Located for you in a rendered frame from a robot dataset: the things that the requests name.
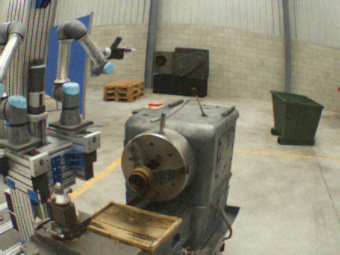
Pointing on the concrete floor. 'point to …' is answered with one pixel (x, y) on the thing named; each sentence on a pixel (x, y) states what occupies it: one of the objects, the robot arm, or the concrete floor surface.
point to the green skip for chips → (295, 118)
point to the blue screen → (77, 67)
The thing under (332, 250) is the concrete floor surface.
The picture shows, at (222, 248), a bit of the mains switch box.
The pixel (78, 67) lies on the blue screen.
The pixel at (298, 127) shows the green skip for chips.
